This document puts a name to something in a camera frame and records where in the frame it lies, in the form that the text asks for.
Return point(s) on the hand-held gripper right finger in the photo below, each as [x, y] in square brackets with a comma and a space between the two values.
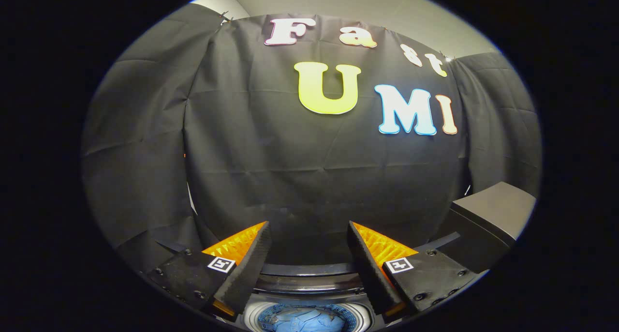
[370, 271]

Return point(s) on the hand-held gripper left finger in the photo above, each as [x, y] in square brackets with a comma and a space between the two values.
[246, 271]

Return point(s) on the dark grey washing machine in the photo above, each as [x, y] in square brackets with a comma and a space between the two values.
[304, 300]

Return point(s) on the light blue polo shirt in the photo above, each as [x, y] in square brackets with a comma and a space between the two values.
[304, 322]

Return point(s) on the black backdrop cloth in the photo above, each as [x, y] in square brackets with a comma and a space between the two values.
[290, 177]

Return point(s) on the dark-topped cabinet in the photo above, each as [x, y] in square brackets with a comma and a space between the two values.
[493, 211]

